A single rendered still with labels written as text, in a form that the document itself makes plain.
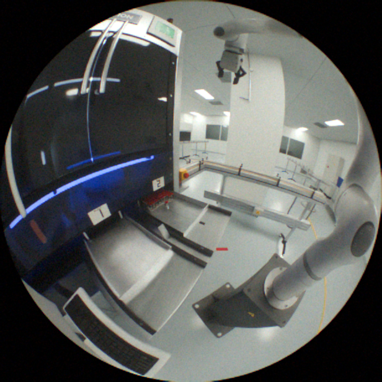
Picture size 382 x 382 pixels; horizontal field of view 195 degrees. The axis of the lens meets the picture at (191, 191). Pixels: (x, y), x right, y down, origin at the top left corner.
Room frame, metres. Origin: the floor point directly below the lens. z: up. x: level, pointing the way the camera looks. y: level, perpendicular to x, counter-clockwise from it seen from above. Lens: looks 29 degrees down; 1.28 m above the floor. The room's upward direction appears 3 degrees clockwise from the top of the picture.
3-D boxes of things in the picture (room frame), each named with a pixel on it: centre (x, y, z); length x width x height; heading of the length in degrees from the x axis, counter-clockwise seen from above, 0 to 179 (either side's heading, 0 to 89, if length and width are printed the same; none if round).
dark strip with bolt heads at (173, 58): (0.64, 0.13, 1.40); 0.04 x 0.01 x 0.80; 150
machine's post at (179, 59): (0.70, 0.13, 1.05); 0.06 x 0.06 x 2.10; 60
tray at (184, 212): (0.50, 0.10, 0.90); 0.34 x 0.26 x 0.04; 60
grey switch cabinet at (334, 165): (2.77, -6.83, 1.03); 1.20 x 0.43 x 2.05; 150
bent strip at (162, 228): (0.28, 0.06, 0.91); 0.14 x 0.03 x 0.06; 59
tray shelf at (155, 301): (0.31, 0.13, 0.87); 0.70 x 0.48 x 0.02; 150
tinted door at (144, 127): (0.48, 0.23, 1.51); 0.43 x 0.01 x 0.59; 150
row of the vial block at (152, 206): (0.54, 0.18, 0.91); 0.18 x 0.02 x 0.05; 150
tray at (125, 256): (0.20, 0.27, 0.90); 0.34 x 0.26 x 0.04; 60
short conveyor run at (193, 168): (1.09, 0.06, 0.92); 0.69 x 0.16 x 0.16; 150
